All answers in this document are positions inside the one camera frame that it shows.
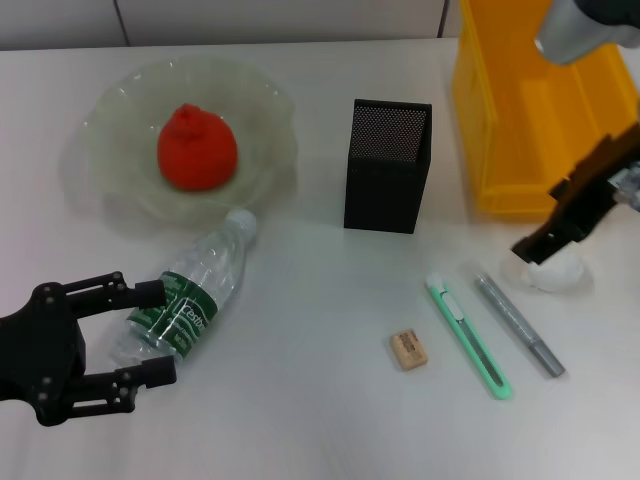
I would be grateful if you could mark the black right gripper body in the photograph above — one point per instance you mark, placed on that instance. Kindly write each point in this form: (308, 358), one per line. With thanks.
(595, 190)

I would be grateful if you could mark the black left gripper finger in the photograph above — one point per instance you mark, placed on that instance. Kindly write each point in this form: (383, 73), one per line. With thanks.
(160, 372)
(150, 295)

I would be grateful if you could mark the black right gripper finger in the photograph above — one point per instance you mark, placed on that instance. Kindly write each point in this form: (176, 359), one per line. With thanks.
(560, 245)
(535, 242)

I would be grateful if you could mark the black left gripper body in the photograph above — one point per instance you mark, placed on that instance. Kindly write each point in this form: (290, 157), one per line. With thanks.
(42, 350)

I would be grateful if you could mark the white paper ball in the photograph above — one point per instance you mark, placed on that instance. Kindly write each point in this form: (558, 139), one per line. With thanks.
(557, 276)

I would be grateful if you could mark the clear green-label water bottle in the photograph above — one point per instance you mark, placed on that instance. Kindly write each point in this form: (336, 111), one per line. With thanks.
(200, 290)

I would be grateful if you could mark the grey marker pen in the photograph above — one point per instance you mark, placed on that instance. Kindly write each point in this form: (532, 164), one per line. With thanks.
(520, 325)

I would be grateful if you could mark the green utility knife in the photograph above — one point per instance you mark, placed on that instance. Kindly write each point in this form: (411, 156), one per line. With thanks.
(467, 340)

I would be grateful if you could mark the orange fruit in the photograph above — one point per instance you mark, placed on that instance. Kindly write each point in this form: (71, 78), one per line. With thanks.
(197, 150)

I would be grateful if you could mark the beige eraser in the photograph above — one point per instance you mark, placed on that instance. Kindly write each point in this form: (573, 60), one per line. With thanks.
(409, 350)

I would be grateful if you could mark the green glass fruit plate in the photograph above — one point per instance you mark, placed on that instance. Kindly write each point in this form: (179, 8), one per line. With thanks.
(125, 130)

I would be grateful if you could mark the black mesh pen holder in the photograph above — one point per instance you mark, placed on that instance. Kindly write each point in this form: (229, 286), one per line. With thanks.
(382, 170)

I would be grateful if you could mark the yellow plastic bin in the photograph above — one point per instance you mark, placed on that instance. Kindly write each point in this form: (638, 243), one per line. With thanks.
(505, 125)

